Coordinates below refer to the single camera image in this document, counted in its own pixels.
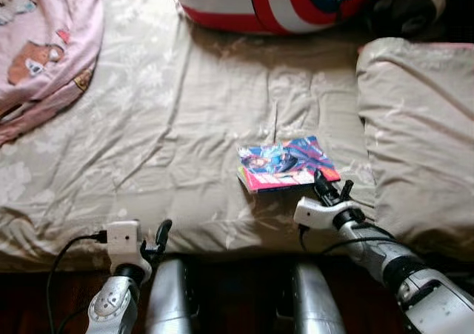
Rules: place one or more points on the beige satin pillow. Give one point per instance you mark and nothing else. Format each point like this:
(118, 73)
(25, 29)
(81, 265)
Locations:
(422, 127)

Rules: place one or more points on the red white blue star bolster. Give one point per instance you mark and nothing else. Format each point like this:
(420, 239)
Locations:
(222, 1)

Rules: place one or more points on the silver right robot leg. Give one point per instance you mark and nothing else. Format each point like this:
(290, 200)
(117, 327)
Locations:
(315, 304)

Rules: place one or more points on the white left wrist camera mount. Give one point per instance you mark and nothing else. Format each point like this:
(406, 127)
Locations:
(122, 238)

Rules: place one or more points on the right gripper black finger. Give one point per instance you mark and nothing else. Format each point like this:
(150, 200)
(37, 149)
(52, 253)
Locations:
(322, 180)
(346, 189)

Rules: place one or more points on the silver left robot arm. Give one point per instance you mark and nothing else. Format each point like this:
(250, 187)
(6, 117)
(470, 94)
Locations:
(111, 304)

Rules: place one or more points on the colourful comic book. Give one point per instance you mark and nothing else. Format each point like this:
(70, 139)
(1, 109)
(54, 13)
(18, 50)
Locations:
(285, 160)

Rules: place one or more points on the pink cartoon print blanket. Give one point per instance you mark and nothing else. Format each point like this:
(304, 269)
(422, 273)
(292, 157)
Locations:
(52, 38)

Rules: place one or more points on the pale floral bed sheet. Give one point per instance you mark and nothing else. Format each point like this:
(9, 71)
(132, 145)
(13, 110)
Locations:
(185, 127)

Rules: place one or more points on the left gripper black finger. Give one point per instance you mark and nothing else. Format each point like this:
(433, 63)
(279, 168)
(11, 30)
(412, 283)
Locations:
(164, 232)

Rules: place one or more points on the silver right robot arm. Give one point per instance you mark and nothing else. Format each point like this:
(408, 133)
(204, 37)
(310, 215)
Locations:
(415, 282)

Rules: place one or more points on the black plush toy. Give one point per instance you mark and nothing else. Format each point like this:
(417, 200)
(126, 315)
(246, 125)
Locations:
(404, 12)

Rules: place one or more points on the silver robot leg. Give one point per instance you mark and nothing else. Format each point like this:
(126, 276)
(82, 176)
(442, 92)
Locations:
(170, 297)
(315, 304)

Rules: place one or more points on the silver left robot leg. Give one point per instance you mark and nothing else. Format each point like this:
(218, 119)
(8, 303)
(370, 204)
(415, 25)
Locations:
(170, 297)

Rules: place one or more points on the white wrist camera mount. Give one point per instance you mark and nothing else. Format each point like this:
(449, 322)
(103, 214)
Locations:
(122, 238)
(315, 214)

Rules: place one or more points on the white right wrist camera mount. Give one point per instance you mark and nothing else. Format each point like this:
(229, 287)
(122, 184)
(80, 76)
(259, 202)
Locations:
(315, 214)

